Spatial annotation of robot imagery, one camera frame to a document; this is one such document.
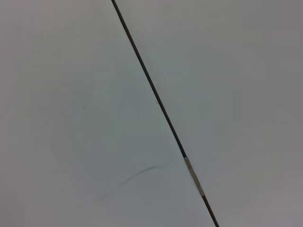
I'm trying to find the beige tape piece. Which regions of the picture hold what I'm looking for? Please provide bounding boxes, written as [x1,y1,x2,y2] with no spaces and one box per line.
[183,157,205,197]

